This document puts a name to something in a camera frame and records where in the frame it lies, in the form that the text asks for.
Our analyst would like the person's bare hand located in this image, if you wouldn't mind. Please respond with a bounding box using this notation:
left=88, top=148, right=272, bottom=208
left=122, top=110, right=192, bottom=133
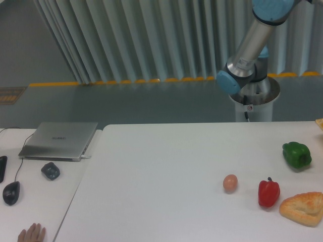
left=17, top=223, right=46, bottom=242

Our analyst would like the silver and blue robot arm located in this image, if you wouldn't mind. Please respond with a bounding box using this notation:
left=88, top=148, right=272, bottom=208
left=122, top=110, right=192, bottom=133
left=216, top=1, right=322, bottom=94

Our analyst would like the red bell pepper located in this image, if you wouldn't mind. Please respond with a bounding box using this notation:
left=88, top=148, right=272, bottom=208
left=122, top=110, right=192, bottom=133
left=258, top=177, right=280, bottom=208

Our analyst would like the green bell pepper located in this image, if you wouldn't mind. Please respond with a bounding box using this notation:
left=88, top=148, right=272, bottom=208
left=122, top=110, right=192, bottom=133
left=282, top=142, right=312, bottom=169

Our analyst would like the black computer mouse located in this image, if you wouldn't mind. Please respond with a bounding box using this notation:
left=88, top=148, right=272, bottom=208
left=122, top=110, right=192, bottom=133
left=3, top=181, right=20, bottom=206

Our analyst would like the black power adapter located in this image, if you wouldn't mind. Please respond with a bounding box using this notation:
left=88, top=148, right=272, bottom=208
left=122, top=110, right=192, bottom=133
left=41, top=162, right=61, bottom=180

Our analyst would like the black keyboard edge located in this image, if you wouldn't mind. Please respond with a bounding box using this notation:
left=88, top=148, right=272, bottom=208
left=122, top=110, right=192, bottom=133
left=0, top=156, right=8, bottom=183

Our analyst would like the silver closed laptop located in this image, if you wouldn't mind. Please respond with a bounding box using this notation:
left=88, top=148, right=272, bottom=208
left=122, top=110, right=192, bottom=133
left=19, top=122, right=98, bottom=162

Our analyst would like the brown egg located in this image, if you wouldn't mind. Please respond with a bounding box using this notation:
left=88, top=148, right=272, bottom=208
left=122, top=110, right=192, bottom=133
left=223, top=174, right=238, bottom=192

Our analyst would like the grey folding partition curtain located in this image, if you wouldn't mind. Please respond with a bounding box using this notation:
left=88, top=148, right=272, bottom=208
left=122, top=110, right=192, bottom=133
left=32, top=0, right=323, bottom=85

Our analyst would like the golden triangular pastry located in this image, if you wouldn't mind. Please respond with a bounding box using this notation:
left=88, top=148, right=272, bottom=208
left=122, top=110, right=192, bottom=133
left=279, top=192, right=322, bottom=227

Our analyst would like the black mouse cable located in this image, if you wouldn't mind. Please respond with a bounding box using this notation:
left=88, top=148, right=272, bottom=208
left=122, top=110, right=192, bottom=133
left=0, top=127, right=36, bottom=183

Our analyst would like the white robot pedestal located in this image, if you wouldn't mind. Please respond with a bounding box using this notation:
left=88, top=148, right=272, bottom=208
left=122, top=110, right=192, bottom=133
left=229, top=77, right=280, bottom=122

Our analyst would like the black pedestal cable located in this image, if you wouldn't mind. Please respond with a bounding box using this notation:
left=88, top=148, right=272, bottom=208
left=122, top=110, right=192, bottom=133
left=243, top=94, right=250, bottom=123

